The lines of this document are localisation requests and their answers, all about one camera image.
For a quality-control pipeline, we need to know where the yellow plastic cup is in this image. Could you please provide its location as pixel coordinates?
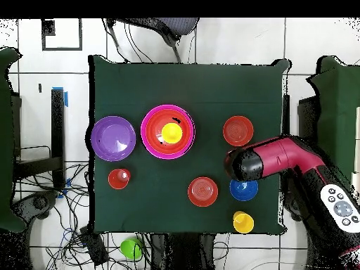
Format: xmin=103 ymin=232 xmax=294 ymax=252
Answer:
xmin=160 ymin=122 xmax=184 ymax=145
xmin=232 ymin=210 xmax=255 ymax=235

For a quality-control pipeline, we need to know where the large orange plastic bowl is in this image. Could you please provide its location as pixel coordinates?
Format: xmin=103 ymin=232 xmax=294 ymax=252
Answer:
xmin=146 ymin=108 xmax=194 ymax=156

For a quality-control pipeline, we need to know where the large pink plastic bowl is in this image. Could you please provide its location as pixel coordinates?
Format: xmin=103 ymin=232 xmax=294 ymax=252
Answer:
xmin=140 ymin=104 xmax=196 ymax=160

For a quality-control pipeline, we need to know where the blue plastic bowl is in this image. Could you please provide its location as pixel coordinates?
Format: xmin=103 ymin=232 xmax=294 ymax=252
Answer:
xmin=229 ymin=179 xmax=259 ymax=203

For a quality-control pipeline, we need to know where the small orange plastic bowl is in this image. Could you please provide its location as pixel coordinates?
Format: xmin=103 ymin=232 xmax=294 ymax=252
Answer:
xmin=187 ymin=176 xmax=219 ymax=208
xmin=222 ymin=115 xmax=255 ymax=148

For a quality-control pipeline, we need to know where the dark green table cloth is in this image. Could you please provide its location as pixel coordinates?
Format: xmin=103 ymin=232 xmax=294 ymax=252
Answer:
xmin=87 ymin=54 xmax=291 ymax=236

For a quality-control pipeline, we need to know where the purple plastic bowl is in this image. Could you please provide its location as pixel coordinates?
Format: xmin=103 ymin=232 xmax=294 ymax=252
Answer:
xmin=90 ymin=115 xmax=137 ymax=162

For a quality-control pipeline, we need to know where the orange plastic cup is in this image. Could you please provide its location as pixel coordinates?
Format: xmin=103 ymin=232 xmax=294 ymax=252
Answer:
xmin=108 ymin=167 xmax=132 ymax=191

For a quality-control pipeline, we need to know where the green plastic cup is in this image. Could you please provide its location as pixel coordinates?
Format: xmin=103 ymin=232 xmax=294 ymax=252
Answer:
xmin=120 ymin=238 xmax=143 ymax=260

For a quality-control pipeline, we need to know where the grey office chair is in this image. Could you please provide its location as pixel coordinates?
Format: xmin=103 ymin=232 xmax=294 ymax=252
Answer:
xmin=105 ymin=18 xmax=200 ymax=63

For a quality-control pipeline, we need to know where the black floor box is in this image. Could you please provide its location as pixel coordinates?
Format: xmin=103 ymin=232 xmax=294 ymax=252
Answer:
xmin=79 ymin=226 xmax=110 ymax=266

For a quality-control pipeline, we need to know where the black chair base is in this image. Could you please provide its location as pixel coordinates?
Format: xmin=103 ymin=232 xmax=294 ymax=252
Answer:
xmin=12 ymin=190 xmax=59 ymax=226

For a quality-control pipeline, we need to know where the dark green side cloth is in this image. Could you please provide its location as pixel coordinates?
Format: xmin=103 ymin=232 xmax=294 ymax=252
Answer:
xmin=0 ymin=46 xmax=27 ymax=233
xmin=306 ymin=55 xmax=360 ymax=181

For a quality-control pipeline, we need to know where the tangle of floor cables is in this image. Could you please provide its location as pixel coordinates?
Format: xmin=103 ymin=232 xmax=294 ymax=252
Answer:
xmin=13 ymin=162 xmax=150 ymax=270

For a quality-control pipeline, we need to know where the black metal post frame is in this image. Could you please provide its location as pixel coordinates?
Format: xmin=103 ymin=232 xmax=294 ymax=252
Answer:
xmin=11 ymin=89 xmax=67 ymax=191

